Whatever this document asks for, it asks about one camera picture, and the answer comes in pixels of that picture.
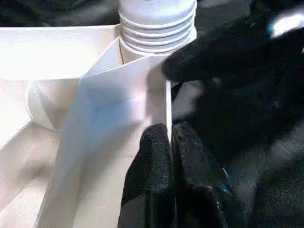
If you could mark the black plastic mat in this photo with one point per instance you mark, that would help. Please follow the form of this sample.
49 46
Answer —
261 154

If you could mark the white plastic table leg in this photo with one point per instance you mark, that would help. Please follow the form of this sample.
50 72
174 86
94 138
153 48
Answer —
156 23

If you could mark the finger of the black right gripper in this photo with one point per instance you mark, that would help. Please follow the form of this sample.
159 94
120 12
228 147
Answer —
213 57

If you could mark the white plastic table top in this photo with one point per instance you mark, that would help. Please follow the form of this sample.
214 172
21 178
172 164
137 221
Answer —
71 107

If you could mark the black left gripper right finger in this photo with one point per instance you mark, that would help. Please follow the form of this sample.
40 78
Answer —
202 190

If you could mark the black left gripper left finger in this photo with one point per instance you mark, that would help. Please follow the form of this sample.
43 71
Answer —
152 180

